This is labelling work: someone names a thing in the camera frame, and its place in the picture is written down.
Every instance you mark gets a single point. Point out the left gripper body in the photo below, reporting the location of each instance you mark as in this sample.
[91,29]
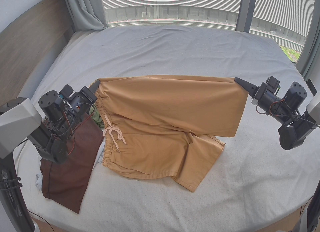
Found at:
[86,97]

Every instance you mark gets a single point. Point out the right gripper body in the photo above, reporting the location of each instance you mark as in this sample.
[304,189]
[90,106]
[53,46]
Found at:
[265,98]

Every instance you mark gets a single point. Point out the tan shorts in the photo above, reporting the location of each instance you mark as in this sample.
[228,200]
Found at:
[162,106]

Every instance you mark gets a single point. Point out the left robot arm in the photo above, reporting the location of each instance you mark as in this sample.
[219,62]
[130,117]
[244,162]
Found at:
[20,118]

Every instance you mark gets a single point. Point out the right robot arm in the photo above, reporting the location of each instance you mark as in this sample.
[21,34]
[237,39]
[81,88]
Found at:
[295,93]

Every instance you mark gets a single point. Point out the green garment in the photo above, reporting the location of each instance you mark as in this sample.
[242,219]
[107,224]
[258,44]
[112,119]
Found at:
[96,119]

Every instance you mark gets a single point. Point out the white garment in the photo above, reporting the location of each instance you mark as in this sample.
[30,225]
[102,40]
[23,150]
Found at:
[101,154]

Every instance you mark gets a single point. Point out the dark brown garment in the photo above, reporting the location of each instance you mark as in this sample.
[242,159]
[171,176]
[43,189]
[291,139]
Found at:
[67,176]

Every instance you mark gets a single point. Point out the grey-green curtain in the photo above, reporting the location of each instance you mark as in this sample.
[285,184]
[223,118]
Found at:
[80,6]

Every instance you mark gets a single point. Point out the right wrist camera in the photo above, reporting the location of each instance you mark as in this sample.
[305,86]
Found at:
[272,83]

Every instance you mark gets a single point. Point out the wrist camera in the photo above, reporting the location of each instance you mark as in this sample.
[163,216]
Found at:
[272,83]
[67,91]

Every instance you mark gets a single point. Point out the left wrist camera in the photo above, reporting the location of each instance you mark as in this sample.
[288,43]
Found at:
[67,91]

